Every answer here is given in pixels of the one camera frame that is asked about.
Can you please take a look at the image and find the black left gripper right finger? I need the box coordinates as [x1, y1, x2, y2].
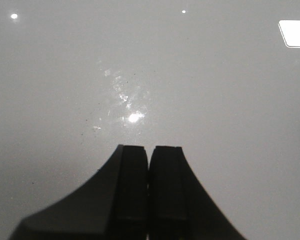
[149, 146, 244, 240]

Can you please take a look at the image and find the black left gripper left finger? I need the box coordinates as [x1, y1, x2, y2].
[10, 144, 148, 240]

